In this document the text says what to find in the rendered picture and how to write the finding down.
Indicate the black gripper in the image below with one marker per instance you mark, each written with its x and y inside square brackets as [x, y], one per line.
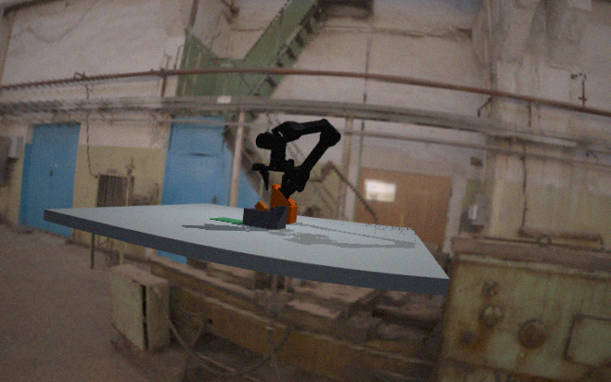
[263, 170]

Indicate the orange l-shaped part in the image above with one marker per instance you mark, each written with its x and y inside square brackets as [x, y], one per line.
[261, 206]

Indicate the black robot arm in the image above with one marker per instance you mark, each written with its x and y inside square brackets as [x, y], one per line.
[292, 131]

